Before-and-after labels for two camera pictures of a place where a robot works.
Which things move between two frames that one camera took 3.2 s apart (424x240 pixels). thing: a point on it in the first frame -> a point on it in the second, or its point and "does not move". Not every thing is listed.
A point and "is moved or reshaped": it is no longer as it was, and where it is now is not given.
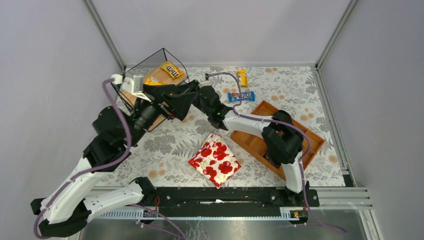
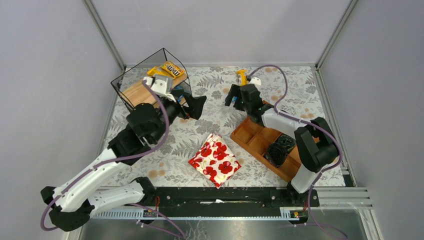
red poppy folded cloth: x=215 y=160 does not move
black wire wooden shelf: x=160 y=68 does not move
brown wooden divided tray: x=252 y=142 does not move
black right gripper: x=193 y=88 -> x=238 y=98
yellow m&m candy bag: x=171 y=69 does not move
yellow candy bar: x=152 y=81 is moved or reshaped
